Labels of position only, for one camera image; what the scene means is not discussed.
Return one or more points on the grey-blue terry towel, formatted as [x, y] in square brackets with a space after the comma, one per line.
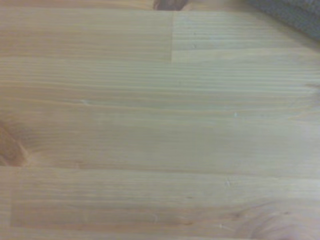
[297, 15]

